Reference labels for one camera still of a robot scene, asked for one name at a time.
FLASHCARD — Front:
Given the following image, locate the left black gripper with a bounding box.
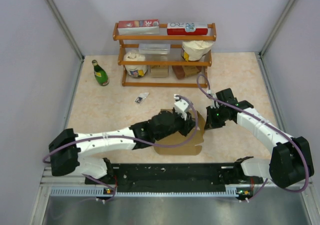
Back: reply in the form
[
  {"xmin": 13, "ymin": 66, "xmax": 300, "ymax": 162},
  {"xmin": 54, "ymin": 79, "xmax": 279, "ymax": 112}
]
[{"xmin": 154, "ymin": 108, "xmax": 198, "ymax": 141}]

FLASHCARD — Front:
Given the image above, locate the brown cardboard box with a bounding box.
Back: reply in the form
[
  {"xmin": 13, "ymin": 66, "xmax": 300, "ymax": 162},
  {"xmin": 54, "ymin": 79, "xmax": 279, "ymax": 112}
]
[{"xmin": 153, "ymin": 111, "xmax": 205, "ymax": 156}]

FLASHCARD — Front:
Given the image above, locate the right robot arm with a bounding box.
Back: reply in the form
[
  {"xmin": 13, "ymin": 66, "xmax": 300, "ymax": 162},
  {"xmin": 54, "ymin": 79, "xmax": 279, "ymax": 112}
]
[{"xmin": 204, "ymin": 88, "xmax": 315, "ymax": 189}]

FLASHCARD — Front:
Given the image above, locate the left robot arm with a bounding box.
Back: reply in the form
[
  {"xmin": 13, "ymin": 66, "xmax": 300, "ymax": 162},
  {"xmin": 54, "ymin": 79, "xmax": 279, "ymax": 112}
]
[{"xmin": 48, "ymin": 110, "xmax": 196, "ymax": 184}]

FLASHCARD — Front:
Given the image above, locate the red white carton box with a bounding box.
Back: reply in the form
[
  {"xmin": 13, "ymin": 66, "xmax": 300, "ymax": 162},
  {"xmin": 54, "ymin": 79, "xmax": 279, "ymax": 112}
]
[{"xmin": 166, "ymin": 22, "xmax": 209, "ymax": 36}]

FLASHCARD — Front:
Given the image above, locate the red silver foil box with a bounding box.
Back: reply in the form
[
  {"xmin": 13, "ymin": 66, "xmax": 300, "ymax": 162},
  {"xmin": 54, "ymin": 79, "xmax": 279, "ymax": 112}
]
[{"xmin": 117, "ymin": 19, "xmax": 160, "ymax": 35}]

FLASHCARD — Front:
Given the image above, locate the small clear plastic packet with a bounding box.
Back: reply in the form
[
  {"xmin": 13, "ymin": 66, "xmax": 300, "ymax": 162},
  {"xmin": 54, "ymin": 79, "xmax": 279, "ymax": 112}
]
[{"xmin": 134, "ymin": 92, "xmax": 149, "ymax": 104}]

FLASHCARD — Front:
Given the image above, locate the tan cardboard block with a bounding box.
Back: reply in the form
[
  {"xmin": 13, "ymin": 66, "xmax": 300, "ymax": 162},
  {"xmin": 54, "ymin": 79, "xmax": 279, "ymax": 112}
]
[{"xmin": 149, "ymin": 65, "xmax": 169, "ymax": 78}]

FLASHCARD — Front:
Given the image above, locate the brown brick package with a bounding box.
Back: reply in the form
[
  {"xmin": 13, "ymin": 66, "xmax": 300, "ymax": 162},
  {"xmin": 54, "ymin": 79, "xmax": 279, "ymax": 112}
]
[{"xmin": 172, "ymin": 65, "xmax": 202, "ymax": 80}]

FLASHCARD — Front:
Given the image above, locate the small white flour bag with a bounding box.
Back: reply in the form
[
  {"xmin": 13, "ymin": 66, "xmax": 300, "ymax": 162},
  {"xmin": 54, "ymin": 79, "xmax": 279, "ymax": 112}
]
[{"xmin": 123, "ymin": 49, "xmax": 148, "ymax": 79}]

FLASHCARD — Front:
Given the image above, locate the wooden three-tier shelf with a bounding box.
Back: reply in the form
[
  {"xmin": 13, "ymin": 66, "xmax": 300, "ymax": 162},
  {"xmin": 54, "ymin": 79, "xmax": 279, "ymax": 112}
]
[{"xmin": 112, "ymin": 23, "xmax": 217, "ymax": 88}]

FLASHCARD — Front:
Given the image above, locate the large white paper bag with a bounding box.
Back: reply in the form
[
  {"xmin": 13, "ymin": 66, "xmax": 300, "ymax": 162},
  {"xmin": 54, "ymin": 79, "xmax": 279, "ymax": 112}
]
[{"xmin": 181, "ymin": 40, "xmax": 215, "ymax": 62}]

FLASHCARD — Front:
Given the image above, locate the clear plastic container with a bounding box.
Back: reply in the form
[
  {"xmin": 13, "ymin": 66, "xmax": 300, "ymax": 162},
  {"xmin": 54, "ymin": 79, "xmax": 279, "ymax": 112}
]
[{"xmin": 138, "ymin": 43, "xmax": 171, "ymax": 55}]

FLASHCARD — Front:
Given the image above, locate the green glass bottle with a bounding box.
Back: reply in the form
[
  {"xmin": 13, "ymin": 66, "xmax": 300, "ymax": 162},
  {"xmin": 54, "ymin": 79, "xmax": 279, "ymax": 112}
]
[{"xmin": 91, "ymin": 59, "xmax": 109, "ymax": 86}]

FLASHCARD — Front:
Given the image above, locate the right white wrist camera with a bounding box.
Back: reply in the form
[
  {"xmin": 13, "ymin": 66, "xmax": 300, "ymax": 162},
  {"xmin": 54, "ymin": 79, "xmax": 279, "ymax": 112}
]
[{"xmin": 207, "ymin": 89, "xmax": 220, "ymax": 109}]

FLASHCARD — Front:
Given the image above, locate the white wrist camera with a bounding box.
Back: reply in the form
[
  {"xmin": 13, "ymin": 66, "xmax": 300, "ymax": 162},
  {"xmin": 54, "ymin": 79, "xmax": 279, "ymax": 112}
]
[
  {"xmin": 173, "ymin": 94, "xmax": 193, "ymax": 121},
  {"xmin": 207, "ymin": 89, "xmax": 220, "ymax": 109}
]

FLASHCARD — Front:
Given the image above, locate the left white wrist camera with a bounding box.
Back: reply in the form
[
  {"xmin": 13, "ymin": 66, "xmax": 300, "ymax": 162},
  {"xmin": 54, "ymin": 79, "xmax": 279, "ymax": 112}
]
[{"xmin": 173, "ymin": 94, "xmax": 193, "ymax": 121}]

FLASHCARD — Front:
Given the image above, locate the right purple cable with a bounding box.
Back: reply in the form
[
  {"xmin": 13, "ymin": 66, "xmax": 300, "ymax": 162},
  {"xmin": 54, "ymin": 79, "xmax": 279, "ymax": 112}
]
[{"xmin": 196, "ymin": 73, "xmax": 310, "ymax": 202}]

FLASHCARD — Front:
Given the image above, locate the purple cable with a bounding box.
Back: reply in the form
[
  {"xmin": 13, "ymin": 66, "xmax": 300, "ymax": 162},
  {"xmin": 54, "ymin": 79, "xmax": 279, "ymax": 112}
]
[
  {"xmin": 42, "ymin": 94, "xmax": 200, "ymax": 205},
  {"xmin": 196, "ymin": 73, "xmax": 310, "ymax": 202}
]

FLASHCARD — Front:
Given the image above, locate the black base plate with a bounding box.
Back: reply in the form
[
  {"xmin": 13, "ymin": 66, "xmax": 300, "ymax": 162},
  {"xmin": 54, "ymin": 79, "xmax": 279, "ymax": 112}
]
[{"xmin": 99, "ymin": 162, "xmax": 263, "ymax": 192}]

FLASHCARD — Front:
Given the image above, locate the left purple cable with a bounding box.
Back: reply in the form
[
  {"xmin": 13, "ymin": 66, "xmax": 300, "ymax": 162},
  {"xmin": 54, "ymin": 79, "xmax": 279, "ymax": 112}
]
[{"xmin": 42, "ymin": 94, "xmax": 200, "ymax": 205}]

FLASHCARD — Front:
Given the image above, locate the grey slotted cable duct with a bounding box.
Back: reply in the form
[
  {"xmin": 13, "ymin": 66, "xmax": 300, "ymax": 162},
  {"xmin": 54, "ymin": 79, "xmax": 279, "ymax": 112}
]
[{"xmin": 50, "ymin": 186, "xmax": 252, "ymax": 198}]

